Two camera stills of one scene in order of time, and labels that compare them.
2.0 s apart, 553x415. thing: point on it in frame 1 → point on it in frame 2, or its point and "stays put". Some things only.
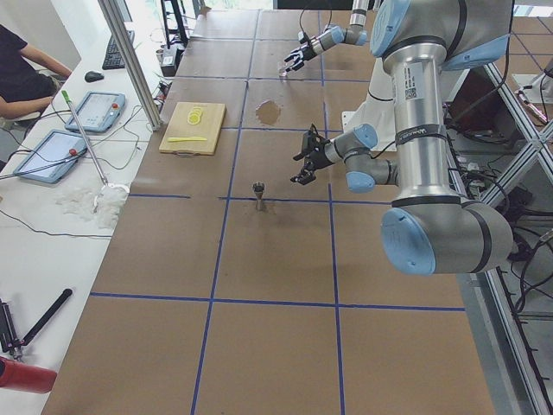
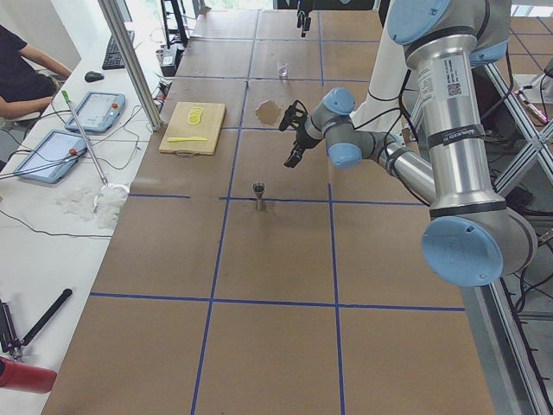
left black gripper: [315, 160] → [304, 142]
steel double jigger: [258, 188] stays put
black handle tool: [66, 293] stays put
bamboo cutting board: [177, 125] stays put
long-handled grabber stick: [106, 186] stays put
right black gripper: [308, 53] → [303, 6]
